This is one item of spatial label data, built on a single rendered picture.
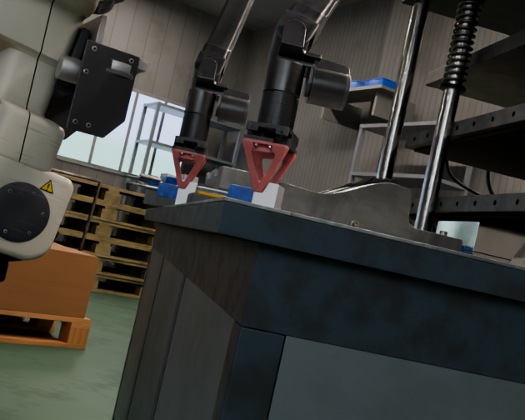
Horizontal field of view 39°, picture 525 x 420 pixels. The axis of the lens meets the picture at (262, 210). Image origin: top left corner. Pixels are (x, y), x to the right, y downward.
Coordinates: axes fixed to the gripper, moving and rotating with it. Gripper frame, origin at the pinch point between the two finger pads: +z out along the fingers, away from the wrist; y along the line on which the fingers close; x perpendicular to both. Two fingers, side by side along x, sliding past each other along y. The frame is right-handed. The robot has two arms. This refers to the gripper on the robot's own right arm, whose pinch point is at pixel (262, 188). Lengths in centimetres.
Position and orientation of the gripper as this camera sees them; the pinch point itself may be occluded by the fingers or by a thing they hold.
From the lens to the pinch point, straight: 113.8
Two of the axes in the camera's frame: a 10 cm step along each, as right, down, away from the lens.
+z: -2.0, 9.8, -0.5
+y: 1.9, 0.9, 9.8
